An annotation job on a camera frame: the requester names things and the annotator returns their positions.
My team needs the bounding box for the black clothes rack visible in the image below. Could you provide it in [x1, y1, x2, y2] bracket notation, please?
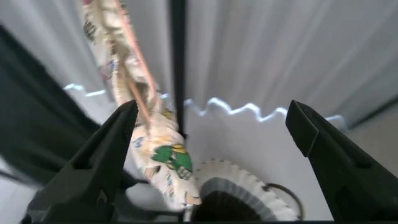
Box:
[169, 0, 188, 140]

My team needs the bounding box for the dark grey sleeveless shirt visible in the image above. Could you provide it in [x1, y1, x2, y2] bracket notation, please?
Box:
[0, 24, 150, 191]

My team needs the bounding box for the white curtain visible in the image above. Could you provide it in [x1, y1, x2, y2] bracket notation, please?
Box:
[0, 0, 398, 125]

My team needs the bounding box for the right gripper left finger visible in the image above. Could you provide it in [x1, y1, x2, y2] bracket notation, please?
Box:
[27, 99, 139, 224]

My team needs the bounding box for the cream printed garment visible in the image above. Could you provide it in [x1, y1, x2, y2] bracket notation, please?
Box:
[80, 0, 203, 213]

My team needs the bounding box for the pink clothes hanger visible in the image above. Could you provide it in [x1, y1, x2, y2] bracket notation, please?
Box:
[114, 0, 160, 125]

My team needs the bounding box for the white laundry basket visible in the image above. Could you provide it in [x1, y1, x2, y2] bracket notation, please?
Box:
[183, 157, 305, 222]

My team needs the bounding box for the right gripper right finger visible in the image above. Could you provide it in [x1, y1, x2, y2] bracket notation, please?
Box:
[285, 100, 398, 224]

